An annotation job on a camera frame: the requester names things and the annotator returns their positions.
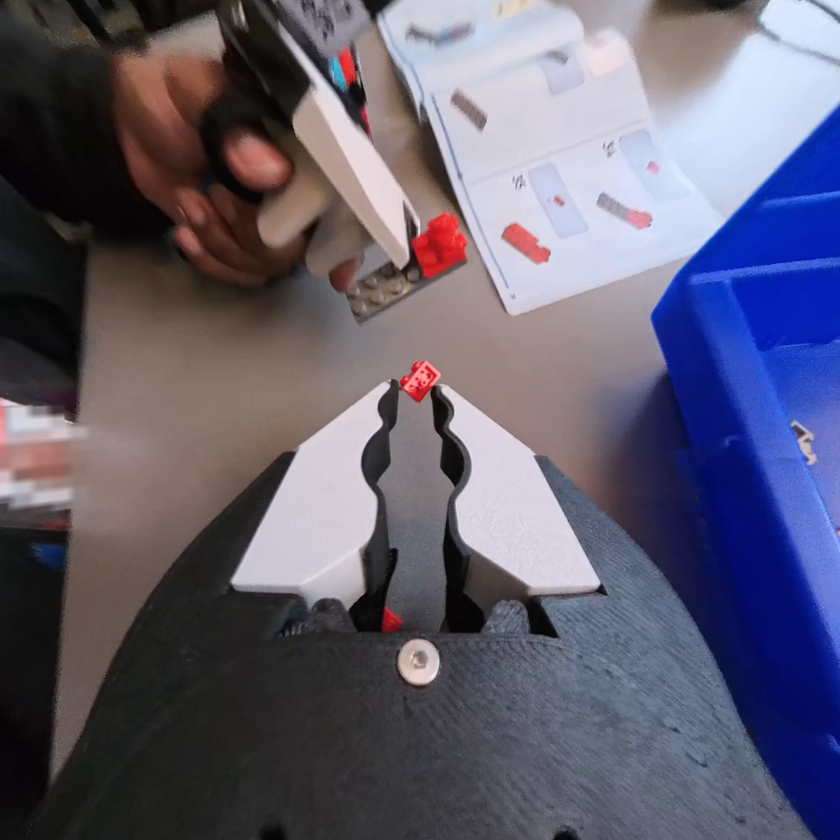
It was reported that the person's left forearm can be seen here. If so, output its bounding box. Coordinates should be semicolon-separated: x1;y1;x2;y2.
0;13;172;240

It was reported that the dark grey toy plate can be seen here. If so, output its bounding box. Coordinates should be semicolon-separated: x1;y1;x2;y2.
346;259;468;324

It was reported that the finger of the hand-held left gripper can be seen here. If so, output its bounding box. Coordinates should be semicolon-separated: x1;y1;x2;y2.
290;84;422;271

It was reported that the white instruction booklet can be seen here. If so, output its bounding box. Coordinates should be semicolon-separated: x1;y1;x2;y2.
377;0;727;317

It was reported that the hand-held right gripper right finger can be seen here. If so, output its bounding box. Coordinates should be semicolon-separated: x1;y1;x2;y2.
430;383;603;634

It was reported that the person's left hand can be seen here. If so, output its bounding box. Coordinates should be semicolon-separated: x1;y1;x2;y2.
110;54;366;294

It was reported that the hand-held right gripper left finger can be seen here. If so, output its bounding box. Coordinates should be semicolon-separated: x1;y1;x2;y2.
230;379;401;634

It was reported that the toy brick vehicle model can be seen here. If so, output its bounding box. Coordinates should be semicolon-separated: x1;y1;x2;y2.
325;46;371;135

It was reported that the person's dark jacket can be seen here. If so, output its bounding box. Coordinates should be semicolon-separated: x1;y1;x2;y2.
0;177;89;408

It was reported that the person's printed black shirt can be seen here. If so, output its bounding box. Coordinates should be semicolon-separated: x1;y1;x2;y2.
0;525;73;821

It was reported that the blue plastic bin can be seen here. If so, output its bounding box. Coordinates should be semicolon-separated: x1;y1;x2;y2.
651;120;840;840

